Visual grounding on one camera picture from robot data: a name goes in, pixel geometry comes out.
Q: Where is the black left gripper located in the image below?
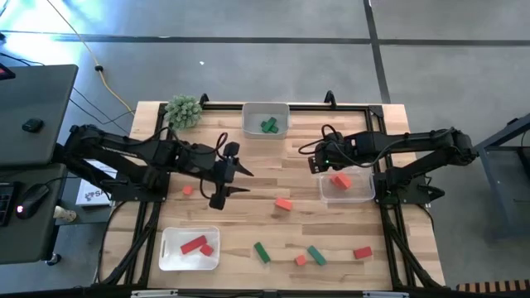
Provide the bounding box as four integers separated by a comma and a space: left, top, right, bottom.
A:
177, 143, 254, 211

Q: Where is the long red wooden block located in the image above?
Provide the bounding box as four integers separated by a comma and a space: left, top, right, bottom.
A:
180, 234, 208, 255

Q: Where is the clear plastic bin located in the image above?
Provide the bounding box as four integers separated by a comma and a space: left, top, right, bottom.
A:
318, 168, 377, 204

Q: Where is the grey plastic bin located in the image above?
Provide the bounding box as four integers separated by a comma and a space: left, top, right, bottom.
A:
241, 101, 291, 141

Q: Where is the green artificial potted plant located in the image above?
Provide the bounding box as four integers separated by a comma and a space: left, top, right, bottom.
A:
164, 94, 204, 131

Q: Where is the white plastic bin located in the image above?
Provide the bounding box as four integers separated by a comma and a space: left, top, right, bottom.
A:
158, 225, 221, 272

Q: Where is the white label box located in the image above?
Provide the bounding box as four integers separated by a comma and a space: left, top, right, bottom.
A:
75, 159, 118, 207

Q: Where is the white round knob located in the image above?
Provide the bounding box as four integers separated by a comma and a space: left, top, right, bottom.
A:
52, 205, 78, 224

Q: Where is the black computer mouse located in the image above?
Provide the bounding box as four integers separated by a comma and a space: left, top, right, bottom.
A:
15, 184, 51, 220

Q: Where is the small black puck device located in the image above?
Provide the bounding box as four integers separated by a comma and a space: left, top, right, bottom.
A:
21, 118, 45, 134

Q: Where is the black orange striped strip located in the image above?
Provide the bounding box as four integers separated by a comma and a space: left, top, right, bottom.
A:
455, 279, 530, 293

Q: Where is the dark grey tabletop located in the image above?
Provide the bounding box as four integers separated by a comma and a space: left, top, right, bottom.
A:
0, 64, 80, 167
0, 163, 68, 266

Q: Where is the black keyboard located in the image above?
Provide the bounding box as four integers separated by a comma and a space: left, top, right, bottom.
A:
0, 181, 16, 228

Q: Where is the black device with red light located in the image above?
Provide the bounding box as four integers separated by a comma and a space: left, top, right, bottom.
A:
0, 62, 17, 82

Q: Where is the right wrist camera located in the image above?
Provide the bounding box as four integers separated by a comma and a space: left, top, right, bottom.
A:
307, 153, 329, 175

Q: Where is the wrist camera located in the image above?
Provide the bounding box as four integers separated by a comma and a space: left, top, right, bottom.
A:
307, 153, 329, 175
222, 141, 242, 160

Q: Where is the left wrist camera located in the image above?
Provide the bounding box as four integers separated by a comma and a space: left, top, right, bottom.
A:
222, 141, 242, 160

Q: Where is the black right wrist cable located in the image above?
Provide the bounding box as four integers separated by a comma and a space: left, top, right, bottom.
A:
297, 123, 376, 169

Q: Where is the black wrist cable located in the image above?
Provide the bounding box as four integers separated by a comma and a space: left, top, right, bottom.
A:
297, 123, 376, 169
200, 131, 229, 200

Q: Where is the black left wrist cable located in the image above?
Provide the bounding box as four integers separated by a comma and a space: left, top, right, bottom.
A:
200, 131, 229, 200

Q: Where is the black aluminium table frame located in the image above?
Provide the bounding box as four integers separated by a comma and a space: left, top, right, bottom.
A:
126, 103, 415, 291

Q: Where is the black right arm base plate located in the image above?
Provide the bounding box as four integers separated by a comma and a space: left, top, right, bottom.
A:
373, 172, 432, 207

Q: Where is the black cable bundle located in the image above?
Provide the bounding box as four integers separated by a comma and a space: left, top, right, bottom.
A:
97, 200, 166, 286
379, 204, 442, 289

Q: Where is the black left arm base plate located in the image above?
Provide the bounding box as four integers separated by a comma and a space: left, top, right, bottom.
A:
108, 169, 171, 204

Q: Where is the silver metal bracket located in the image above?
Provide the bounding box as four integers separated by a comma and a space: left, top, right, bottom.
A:
131, 289, 179, 298
363, 291, 410, 298

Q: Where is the grey metal table frame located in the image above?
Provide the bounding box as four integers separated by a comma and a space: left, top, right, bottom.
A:
455, 112, 530, 241

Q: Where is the black floor cable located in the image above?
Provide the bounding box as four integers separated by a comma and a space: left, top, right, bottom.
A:
0, 51, 136, 125

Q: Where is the yellow cable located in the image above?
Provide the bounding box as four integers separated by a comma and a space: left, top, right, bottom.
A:
44, 0, 136, 116

